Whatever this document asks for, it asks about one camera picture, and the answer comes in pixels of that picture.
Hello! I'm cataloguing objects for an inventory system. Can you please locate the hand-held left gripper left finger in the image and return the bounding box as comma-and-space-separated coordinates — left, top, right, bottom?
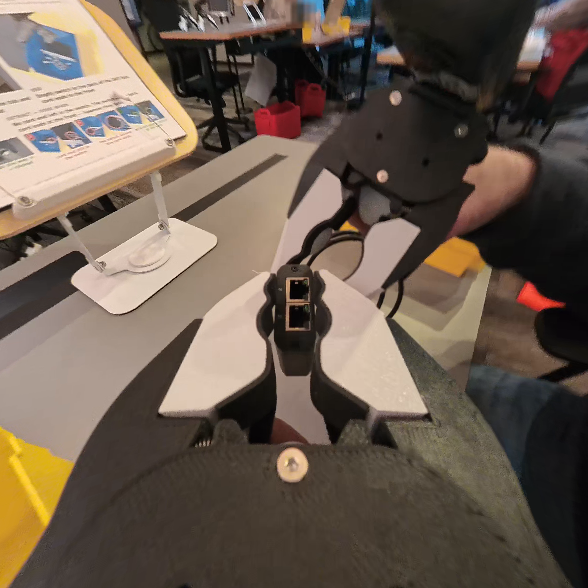
158, 271, 278, 430

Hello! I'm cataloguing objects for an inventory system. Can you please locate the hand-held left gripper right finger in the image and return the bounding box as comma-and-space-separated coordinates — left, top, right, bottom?
310, 269, 431, 432

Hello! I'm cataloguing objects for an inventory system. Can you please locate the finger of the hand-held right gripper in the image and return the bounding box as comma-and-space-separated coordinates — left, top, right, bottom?
276, 168, 351, 276
342, 217, 422, 298

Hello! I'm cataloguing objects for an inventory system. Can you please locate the black ethernet cable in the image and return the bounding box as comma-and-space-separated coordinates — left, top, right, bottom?
308, 230, 406, 320

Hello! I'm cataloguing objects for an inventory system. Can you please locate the black ethernet port adapter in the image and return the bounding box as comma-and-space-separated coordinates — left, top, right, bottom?
274, 264, 319, 376

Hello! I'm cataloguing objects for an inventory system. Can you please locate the person's right forearm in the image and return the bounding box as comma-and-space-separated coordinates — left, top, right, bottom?
464, 122, 588, 313

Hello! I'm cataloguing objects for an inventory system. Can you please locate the person's right hand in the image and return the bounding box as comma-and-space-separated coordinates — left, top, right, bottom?
448, 146, 539, 240

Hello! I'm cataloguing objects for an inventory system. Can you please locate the yellow box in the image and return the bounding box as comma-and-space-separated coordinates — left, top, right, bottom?
423, 238, 486, 278

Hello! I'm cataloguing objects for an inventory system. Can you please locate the wooden top work table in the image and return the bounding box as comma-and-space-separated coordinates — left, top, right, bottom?
158, 19, 368, 153
376, 45, 544, 75

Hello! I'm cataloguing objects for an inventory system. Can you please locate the red storage bin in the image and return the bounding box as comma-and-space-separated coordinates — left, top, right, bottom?
254, 101, 302, 138
294, 79, 327, 118

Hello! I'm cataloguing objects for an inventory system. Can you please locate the white hanging paper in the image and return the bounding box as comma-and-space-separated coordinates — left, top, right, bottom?
245, 55, 279, 107

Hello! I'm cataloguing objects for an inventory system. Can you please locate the small yellow holder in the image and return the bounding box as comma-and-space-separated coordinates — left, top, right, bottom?
301, 16, 364, 45

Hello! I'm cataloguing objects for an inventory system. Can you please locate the orange object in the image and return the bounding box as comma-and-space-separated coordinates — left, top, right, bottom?
517, 281, 567, 313

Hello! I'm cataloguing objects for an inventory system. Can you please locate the black office chair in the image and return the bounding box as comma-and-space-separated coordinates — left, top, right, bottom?
164, 46, 258, 153

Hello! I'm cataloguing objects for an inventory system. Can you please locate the person's jeans leg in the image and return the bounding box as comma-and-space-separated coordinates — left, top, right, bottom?
466, 365, 588, 588

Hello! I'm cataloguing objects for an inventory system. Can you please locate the black chair seat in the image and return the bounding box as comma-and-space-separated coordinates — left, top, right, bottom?
534, 307, 588, 383

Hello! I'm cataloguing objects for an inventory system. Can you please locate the yellow plastic bin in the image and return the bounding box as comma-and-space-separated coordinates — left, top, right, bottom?
0, 426, 75, 588

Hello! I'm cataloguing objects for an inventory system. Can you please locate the white instruction sheet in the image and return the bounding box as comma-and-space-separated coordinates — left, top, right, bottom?
0, 0, 187, 220

